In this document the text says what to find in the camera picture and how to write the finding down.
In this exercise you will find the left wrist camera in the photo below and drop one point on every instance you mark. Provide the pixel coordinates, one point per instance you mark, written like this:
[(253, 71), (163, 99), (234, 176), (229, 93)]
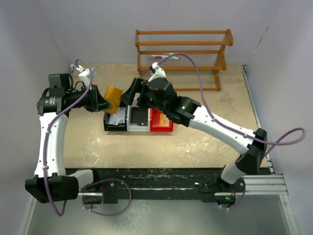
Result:
[(84, 74)]

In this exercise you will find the black cards in bin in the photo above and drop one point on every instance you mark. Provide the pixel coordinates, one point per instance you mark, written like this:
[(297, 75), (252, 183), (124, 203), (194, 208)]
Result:
[(139, 116)]

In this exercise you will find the white cards in bin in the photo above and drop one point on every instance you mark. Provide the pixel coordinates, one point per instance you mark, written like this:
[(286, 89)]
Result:
[(117, 118)]

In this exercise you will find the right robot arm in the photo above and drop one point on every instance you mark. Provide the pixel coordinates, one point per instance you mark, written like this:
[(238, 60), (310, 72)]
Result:
[(159, 94)]

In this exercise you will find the orange card in bin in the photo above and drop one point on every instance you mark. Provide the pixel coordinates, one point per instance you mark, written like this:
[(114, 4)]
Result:
[(163, 121)]

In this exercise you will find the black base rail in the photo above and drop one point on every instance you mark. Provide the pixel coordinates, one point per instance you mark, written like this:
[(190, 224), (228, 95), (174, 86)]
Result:
[(203, 184)]

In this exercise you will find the black plastic bin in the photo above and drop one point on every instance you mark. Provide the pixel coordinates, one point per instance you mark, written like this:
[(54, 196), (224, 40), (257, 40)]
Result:
[(119, 128)]

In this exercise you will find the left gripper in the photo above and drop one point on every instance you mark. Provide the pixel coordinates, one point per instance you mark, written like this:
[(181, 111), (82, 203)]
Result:
[(97, 102)]

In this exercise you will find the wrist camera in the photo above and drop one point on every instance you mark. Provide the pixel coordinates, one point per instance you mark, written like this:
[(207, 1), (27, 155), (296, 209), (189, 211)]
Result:
[(156, 72), (84, 74)]

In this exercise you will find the orange leather card holder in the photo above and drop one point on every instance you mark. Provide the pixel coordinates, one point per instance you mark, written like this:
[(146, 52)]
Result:
[(113, 97)]

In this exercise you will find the wooden shelf rack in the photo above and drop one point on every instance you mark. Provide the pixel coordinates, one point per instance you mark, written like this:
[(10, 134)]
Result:
[(208, 45)]

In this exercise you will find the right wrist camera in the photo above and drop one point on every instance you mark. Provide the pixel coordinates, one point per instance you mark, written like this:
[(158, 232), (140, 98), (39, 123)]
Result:
[(156, 72)]

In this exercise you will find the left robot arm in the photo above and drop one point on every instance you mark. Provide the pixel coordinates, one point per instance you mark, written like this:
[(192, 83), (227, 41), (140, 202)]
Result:
[(50, 181)]

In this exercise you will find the markers on shelf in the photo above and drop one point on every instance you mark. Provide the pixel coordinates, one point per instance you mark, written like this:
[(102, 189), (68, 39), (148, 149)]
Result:
[(159, 57)]

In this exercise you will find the red plastic bin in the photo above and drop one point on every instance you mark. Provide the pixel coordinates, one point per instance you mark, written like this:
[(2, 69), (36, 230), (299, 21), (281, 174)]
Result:
[(154, 122)]

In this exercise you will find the white plastic bin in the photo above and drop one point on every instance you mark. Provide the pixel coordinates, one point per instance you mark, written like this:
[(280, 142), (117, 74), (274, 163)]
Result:
[(133, 127)]

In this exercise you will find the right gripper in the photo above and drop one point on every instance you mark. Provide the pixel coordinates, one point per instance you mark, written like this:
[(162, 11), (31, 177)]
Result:
[(139, 85)]

